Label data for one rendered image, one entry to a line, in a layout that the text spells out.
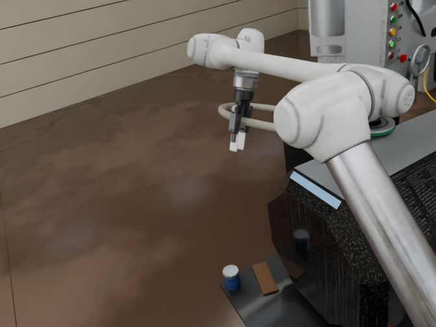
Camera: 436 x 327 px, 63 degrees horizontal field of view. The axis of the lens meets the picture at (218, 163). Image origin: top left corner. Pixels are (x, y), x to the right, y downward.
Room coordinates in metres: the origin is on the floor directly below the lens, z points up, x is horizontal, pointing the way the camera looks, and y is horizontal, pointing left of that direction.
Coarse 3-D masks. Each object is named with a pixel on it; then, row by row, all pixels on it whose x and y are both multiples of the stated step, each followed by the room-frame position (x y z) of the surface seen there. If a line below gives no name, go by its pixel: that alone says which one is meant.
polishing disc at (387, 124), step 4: (384, 120) 1.70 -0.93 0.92; (388, 120) 1.69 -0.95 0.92; (392, 120) 1.68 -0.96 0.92; (384, 124) 1.66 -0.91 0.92; (388, 124) 1.65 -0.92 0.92; (392, 124) 1.64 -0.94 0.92; (372, 128) 1.63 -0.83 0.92; (376, 128) 1.63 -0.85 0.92; (380, 128) 1.62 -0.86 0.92; (384, 128) 1.61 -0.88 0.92; (388, 128) 1.60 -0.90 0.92; (392, 128) 1.61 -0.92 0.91; (372, 132) 1.61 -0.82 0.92; (376, 132) 1.60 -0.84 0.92; (380, 132) 1.60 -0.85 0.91
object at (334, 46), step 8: (312, 40) 2.37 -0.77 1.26; (320, 40) 2.34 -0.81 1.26; (328, 40) 2.30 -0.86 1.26; (336, 40) 2.27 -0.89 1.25; (344, 40) 2.24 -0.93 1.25; (312, 48) 2.37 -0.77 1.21; (320, 48) 2.32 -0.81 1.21; (328, 48) 2.28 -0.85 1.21; (336, 48) 2.26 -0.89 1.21; (344, 48) 2.24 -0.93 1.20; (312, 56) 2.38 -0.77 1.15
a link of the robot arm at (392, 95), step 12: (360, 72) 0.75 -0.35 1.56; (372, 72) 0.75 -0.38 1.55; (384, 72) 0.76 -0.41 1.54; (372, 84) 0.72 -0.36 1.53; (384, 84) 0.72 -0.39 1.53; (396, 84) 0.71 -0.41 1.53; (408, 84) 0.71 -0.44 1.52; (372, 96) 0.70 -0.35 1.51; (384, 96) 0.70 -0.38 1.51; (396, 96) 0.69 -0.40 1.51; (408, 96) 0.70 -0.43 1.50; (372, 108) 0.70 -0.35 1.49; (384, 108) 0.70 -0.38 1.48; (396, 108) 0.69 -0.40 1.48; (408, 108) 0.71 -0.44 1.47; (372, 120) 0.72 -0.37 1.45
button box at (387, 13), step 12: (384, 0) 1.55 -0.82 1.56; (396, 0) 1.56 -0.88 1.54; (384, 12) 1.55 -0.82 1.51; (396, 12) 1.57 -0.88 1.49; (384, 24) 1.55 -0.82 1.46; (396, 24) 1.57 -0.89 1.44; (384, 36) 1.55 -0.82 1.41; (396, 36) 1.57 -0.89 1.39; (384, 48) 1.54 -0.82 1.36; (384, 60) 1.54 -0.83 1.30
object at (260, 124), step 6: (222, 108) 1.38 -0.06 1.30; (228, 108) 1.51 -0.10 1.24; (258, 108) 1.61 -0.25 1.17; (264, 108) 1.61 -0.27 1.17; (270, 108) 1.61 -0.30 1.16; (222, 114) 1.34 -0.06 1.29; (228, 114) 1.30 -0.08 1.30; (246, 120) 1.22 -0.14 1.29; (252, 120) 1.21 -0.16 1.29; (258, 120) 1.21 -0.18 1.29; (252, 126) 1.20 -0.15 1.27; (258, 126) 1.19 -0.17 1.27; (264, 126) 1.18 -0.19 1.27; (270, 126) 1.18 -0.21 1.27
